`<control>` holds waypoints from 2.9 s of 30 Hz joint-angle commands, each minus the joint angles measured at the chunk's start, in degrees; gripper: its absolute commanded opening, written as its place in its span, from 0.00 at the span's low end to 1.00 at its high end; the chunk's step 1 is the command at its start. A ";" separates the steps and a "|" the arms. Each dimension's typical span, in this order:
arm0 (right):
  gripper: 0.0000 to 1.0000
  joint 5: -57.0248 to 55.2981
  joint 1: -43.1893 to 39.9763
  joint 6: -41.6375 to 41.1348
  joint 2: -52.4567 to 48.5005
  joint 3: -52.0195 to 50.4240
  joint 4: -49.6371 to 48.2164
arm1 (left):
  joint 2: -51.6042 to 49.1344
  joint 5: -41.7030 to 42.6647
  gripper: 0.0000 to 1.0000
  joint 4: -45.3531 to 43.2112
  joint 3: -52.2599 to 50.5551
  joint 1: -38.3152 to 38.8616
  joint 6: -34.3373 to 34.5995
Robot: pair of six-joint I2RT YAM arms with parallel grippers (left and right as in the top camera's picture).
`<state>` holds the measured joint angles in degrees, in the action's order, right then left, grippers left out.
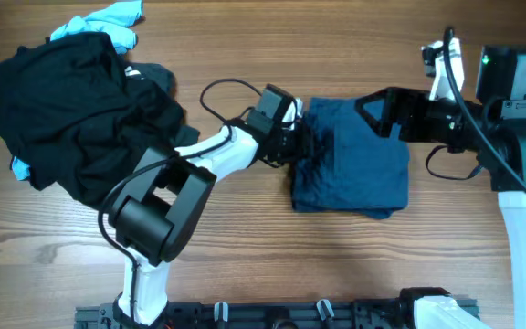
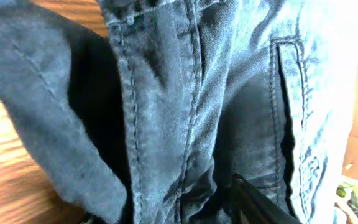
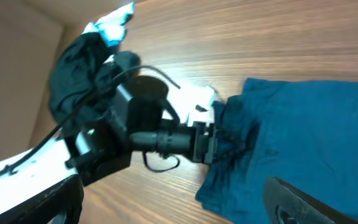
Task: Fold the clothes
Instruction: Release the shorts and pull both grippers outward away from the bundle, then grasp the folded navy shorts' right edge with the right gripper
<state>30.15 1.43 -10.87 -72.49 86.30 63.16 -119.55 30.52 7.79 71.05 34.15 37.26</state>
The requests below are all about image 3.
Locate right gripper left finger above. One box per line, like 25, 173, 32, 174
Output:
0, 174, 84, 224

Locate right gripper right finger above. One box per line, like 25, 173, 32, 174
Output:
262, 177, 358, 224

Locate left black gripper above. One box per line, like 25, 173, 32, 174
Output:
191, 122, 218, 165

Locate dark blue shorts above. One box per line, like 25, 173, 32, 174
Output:
196, 78, 358, 223

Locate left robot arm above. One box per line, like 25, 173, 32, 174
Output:
0, 76, 217, 223

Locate black garment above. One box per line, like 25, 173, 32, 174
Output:
47, 30, 142, 131

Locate light blue garment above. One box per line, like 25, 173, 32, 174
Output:
82, 2, 135, 47

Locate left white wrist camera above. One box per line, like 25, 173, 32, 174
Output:
167, 85, 217, 126

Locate left black cable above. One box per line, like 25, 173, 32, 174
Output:
0, 64, 182, 184

